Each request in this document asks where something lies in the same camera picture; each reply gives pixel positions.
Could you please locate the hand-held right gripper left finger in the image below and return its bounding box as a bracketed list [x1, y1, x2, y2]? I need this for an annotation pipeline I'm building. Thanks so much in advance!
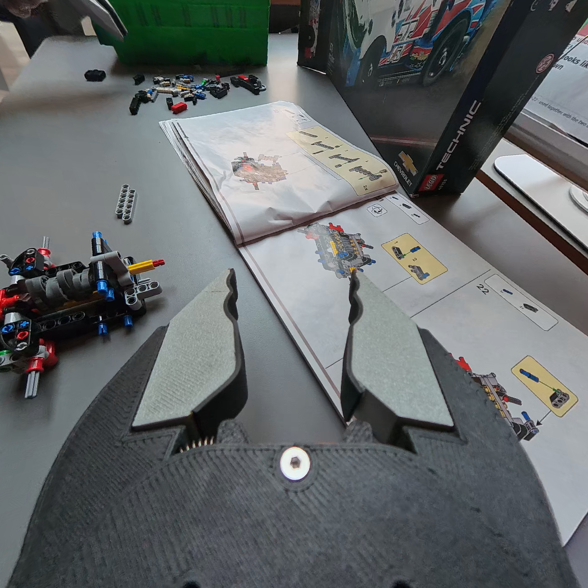
[131, 268, 249, 432]

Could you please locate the white monitor stand base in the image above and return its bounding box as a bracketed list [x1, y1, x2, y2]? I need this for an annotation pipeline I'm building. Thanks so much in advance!
[494, 154, 588, 251]

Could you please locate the lego chassis assembly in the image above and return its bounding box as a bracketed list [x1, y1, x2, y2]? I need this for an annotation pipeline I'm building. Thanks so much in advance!
[0, 231, 165, 399]

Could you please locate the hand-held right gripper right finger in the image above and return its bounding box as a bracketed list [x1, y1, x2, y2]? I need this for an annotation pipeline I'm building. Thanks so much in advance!
[340, 270, 455, 449]

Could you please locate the green plastic bin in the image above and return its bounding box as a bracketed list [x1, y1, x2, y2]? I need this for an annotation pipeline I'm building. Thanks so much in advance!
[94, 0, 271, 66]

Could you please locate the lego instruction booklet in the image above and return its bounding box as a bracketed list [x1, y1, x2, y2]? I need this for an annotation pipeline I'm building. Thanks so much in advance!
[158, 101, 588, 547]

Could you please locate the printed paper sheet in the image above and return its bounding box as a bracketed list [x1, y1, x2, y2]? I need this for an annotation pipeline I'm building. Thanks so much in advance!
[524, 28, 588, 143]

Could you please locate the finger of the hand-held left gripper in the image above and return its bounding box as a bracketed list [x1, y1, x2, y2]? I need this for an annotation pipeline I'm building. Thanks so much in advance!
[73, 0, 128, 42]

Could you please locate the lego set box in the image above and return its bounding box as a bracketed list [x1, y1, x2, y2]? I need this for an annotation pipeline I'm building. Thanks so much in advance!
[296, 0, 588, 198]

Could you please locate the pile of lego pieces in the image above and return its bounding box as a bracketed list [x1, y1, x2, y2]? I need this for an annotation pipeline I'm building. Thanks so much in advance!
[129, 73, 268, 115]

